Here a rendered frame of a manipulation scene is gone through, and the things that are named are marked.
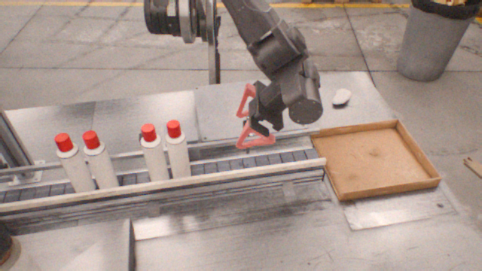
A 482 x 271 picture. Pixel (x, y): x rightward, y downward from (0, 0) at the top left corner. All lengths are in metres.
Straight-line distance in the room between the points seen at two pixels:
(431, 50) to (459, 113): 0.48
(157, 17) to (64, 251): 0.72
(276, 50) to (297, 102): 0.09
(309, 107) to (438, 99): 2.48
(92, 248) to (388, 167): 0.86
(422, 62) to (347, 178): 2.02
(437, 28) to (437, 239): 2.01
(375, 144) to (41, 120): 1.14
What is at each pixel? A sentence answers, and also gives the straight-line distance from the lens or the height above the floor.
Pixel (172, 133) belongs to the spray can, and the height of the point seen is 1.07.
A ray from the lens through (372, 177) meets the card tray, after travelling 1.20.
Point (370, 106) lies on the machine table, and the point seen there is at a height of 0.83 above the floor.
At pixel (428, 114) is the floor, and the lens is 2.90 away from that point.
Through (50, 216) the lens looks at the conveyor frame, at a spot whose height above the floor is 0.86.
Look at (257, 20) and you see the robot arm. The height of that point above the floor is 1.42.
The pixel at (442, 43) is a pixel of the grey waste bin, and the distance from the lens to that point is 3.02.
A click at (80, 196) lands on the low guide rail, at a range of 1.08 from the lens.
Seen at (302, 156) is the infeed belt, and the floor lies 0.88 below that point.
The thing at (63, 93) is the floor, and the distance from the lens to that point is 3.07.
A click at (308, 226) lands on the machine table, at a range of 1.06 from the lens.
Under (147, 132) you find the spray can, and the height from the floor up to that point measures 1.08.
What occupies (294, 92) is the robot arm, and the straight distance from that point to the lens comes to 0.61.
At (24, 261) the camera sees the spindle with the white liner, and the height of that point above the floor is 1.04.
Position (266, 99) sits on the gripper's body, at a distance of 0.71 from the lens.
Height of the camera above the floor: 1.71
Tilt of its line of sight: 44 degrees down
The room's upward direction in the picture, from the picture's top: straight up
